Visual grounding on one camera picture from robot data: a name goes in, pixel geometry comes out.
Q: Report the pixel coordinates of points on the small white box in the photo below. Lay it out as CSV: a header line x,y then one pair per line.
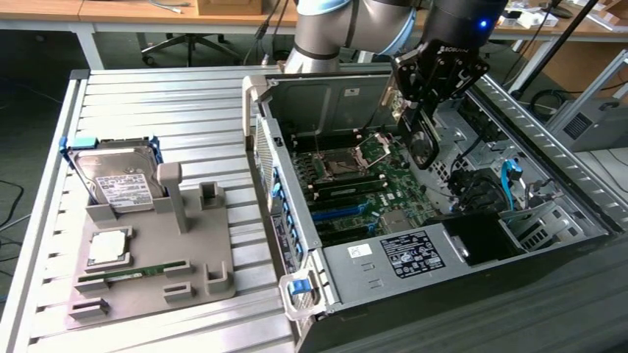
x,y
537,21

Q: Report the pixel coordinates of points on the black monitor stand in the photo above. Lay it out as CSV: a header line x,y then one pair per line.
x,y
559,11

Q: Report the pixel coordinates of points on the black installed RAM stick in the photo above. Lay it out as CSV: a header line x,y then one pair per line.
x,y
351,187

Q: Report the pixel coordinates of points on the black white desk gadget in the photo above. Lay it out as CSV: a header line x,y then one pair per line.
x,y
515,16

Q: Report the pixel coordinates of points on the silver metal drive bracket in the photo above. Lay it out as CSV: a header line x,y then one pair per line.
x,y
539,228

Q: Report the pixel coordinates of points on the black expansion slot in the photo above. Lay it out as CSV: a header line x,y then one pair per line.
x,y
343,231

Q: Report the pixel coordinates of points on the brown cardboard box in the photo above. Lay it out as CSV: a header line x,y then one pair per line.
x,y
231,7

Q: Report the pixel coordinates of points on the thin metal locking lever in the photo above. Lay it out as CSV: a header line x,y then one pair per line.
x,y
317,141

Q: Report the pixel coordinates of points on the metal socket cover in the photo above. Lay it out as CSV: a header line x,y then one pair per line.
x,y
375,149

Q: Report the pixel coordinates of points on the blue case latch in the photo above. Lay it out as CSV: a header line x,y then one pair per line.
x,y
297,288

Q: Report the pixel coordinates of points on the open black PC case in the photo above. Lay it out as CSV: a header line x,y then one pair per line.
x,y
564,279

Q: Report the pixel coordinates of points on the blue disk caddy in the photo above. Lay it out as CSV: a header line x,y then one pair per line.
x,y
85,142

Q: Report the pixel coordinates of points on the perforated metal disk bay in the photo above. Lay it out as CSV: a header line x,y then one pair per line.
x,y
453,141

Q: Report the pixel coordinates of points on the blue expansion slot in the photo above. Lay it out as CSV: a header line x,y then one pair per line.
x,y
339,212

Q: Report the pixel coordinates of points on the silver CPU chip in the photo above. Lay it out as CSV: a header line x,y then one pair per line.
x,y
108,246

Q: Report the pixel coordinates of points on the black graphics card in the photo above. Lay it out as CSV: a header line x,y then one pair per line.
x,y
421,143

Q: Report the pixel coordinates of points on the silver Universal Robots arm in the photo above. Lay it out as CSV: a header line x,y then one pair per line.
x,y
324,29

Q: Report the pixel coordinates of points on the grey metal cabinet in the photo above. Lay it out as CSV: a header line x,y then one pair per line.
x,y
603,125

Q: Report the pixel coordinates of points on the grey parts rack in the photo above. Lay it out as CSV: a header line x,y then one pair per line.
x,y
152,250

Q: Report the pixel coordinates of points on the green RAM stick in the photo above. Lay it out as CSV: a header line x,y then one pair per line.
x,y
137,274

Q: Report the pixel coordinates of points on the wooden desk with side panel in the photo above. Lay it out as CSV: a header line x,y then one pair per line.
x,y
584,62

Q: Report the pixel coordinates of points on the silver hard disk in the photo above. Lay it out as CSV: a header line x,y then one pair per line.
x,y
112,169

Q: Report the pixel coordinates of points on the grey power supply unit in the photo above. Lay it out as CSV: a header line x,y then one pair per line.
x,y
363,279

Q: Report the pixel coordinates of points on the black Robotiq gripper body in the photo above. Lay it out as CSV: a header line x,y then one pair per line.
x,y
461,29

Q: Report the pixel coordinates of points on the grey chipset heatsink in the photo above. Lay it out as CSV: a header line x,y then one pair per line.
x,y
400,220

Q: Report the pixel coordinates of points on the wooden desk with white legs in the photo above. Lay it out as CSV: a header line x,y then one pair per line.
x,y
29,11

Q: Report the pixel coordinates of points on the green motherboard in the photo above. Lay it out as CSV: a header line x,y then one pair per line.
x,y
397,184

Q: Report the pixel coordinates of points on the black office chair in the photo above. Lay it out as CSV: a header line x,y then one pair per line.
x,y
188,44

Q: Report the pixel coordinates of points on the black tripod pole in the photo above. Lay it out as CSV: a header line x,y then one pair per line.
x,y
551,51

